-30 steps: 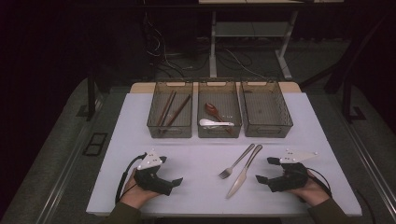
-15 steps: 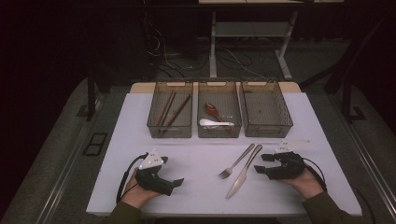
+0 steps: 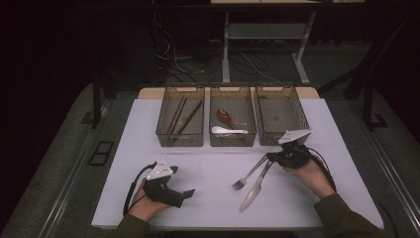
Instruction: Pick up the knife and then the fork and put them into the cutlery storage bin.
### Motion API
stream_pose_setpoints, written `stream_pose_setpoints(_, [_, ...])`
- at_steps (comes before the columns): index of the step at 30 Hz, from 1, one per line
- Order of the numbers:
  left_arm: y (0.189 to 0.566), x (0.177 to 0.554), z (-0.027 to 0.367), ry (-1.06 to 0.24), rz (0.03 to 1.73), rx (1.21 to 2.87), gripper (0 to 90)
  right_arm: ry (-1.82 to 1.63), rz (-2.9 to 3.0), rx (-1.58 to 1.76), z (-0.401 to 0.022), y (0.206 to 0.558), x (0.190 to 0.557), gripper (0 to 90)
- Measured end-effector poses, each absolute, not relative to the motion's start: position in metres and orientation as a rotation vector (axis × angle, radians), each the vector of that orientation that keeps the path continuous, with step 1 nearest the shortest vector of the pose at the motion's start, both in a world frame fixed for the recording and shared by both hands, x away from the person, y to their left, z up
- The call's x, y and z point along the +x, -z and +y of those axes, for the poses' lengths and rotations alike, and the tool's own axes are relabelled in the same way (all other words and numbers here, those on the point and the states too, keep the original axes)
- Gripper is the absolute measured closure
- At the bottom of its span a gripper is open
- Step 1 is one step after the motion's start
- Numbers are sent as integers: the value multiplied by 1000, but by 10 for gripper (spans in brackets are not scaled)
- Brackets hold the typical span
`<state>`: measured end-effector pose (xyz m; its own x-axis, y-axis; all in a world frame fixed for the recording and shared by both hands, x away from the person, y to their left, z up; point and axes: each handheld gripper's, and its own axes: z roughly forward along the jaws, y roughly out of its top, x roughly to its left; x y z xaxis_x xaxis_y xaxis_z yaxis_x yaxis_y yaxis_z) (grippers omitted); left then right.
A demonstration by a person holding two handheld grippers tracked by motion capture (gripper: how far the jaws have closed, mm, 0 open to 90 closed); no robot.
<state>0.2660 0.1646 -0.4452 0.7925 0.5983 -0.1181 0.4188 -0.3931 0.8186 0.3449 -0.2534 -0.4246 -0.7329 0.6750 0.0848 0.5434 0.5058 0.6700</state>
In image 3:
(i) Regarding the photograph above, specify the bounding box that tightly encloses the brown wooden chopstick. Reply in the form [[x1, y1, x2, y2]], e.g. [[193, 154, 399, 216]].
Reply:
[[176, 99, 203, 135], [177, 100, 204, 136]]

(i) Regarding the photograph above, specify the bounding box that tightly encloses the person's left hand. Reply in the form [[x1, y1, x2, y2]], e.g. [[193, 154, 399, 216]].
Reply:
[[128, 183, 171, 223]]

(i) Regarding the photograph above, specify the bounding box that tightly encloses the black metal stand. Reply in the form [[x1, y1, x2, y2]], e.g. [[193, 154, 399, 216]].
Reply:
[[80, 73, 113, 130], [318, 13, 420, 132]]

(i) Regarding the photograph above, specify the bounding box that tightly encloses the metal table knife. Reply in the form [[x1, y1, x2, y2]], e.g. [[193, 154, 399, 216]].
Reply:
[[239, 161, 273, 212]]

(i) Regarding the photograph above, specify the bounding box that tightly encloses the white table board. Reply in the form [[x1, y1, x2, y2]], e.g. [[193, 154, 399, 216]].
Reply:
[[91, 97, 385, 231]]

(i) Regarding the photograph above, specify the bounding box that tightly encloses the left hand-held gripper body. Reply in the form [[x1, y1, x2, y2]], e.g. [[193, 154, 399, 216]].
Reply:
[[142, 157, 186, 209]]

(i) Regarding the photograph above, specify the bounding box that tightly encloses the metal floor rail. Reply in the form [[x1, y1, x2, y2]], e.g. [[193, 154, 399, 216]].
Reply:
[[358, 112, 420, 219], [38, 98, 113, 238]]

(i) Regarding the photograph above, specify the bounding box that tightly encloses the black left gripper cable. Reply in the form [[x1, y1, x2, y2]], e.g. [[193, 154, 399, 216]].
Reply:
[[122, 161, 158, 216]]

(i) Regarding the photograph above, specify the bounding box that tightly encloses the white floor cable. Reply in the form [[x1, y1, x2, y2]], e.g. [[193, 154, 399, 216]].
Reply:
[[237, 51, 285, 85]]

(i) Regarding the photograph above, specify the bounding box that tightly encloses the person's right hand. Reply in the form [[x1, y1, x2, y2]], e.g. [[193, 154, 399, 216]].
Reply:
[[283, 159, 336, 200]]

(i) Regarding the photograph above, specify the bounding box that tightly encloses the white metal desk frame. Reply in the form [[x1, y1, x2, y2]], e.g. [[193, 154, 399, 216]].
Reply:
[[210, 0, 366, 86]]

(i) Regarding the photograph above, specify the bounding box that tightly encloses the white ceramic spoon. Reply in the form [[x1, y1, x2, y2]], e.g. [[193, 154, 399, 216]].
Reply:
[[211, 125, 250, 136]]

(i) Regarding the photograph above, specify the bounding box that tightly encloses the brown wooden spoon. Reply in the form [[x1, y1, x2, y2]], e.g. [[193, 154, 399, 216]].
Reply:
[[216, 109, 248, 144]]

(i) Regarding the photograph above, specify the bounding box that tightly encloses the smoky clear plastic bin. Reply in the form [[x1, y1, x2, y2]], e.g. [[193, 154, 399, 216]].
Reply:
[[156, 86, 206, 148], [254, 86, 312, 147], [208, 86, 258, 148]]

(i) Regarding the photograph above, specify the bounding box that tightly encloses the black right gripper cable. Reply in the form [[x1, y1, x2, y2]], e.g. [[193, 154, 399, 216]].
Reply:
[[306, 147, 338, 193]]

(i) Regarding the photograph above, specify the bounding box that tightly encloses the metal fork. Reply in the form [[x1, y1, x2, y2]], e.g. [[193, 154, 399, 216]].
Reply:
[[231, 153, 270, 191]]

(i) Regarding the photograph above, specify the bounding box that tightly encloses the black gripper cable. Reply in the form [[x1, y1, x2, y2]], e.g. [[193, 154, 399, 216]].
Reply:
[[122, 161, 158, 216], [306, 147, 338, 193]]

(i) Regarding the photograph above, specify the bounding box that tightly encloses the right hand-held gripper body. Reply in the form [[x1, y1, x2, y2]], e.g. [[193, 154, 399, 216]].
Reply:
[[276, 128, 313, 170]]

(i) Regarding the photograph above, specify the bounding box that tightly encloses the wooden table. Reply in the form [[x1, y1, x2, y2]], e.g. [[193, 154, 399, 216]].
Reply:
[[137, 86, 321, 100]]

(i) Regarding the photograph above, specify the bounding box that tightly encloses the tangle of black floor cables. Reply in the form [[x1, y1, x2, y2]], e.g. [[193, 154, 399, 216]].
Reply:
[[152, 13, 222, 83]]

